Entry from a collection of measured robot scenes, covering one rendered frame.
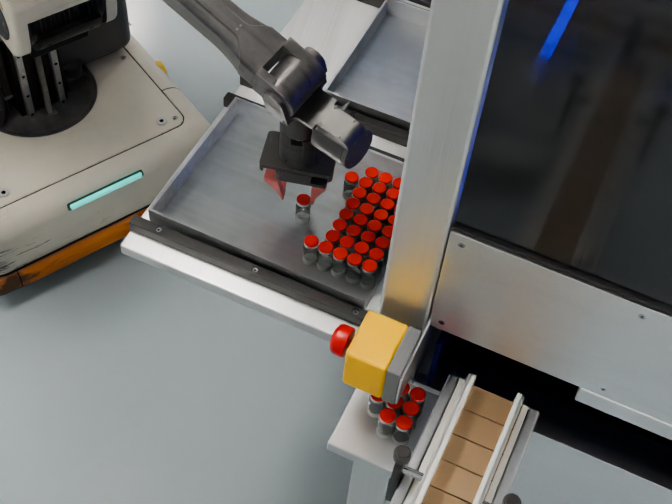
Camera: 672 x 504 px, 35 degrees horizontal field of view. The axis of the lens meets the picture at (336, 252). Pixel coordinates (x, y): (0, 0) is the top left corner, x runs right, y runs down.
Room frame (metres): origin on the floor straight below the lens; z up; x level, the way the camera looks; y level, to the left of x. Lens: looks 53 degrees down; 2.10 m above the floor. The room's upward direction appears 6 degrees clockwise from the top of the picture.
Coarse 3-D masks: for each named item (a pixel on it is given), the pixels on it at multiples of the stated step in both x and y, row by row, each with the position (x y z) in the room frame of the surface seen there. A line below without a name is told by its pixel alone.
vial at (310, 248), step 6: (306, 240) 0.90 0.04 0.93; (312, 240) 0.90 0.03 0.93; (318, 240) 0.90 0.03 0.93; (306, 246) 0.89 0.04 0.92; (312, 246) 0.89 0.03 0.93; (318, 246) 0.90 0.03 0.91; (306, 252) 0.89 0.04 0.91; (312, 252) 0.89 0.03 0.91; (306, 258) 0.89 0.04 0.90; (312, 258) 0.89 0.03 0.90; (306, 264) 0.89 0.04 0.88; (312, 264) 0.89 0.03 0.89
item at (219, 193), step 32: (224, 128) 1.13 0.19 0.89; (256, 128) 1.14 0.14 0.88; (192, 160) 1.04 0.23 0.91; (224, 160) 1.07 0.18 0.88; (256, 160) 1.08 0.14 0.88; (384, 160) 1.08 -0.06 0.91; (192, 192) 1.00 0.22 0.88; (224, 192) 1.01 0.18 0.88; (256, 192) 1.01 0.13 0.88; (288, 192) 1.02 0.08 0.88; (160, 224) 0.93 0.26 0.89; (192, 224) 0.94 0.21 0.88; (224, 224) 0.95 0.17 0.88; (256, 224) 0.95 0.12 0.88; (288, 224) 0.96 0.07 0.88; (320, 224) 0.97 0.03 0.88; (256, 256) 0.87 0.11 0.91; (288, 256) 0.90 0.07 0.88; (320, 288) 0.84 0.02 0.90; (352, 288) 0.86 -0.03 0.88
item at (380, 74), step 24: (384, 24) 1.42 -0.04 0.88; (408, 24) 1.43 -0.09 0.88; (360, 48) 1.34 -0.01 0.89; (384, 48) 1.36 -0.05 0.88; (408, 48) 1.37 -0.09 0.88; (336, 72) 1.25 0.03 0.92; (360, 72) 1.30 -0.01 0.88; (384, 72) 1.30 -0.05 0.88; (408, 72) 1.31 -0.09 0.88; (336, 96) 1.20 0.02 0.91; (360, 96) 1.24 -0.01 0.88; (384, 96) 1.24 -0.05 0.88; (408, 96) 1.25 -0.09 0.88; (384, 120) 1.17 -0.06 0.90; (408, 120) 1.16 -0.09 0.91
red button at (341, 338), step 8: (336, 328) 0.70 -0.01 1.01; (344, 328) 0.70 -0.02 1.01; (352, 328) 0.70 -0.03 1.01; (336, 336) 0.69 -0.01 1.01; (344, 336) 0.69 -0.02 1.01; (352, 336) 0.70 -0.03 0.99; (336, 344) 0.68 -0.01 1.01; (344, 344) 0.68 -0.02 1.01; (336, 352) 0.68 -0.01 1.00; (344, 352) 0.68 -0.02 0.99
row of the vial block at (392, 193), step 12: (396, 180) 1.03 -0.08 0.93; (396, 192) 1.00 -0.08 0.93; (384, 204) 0.98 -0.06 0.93; (396, 204) 0.99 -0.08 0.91; (384, 216) 0.96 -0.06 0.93; (372, 228) 0.93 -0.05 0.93; (360, 240) 0.92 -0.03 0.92; (372, 240) 0.91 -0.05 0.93; (360, 252) 0.89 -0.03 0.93; (348, 264) 0.87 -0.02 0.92; (360, 264) 0.87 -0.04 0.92; (348, 276) 0.87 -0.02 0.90
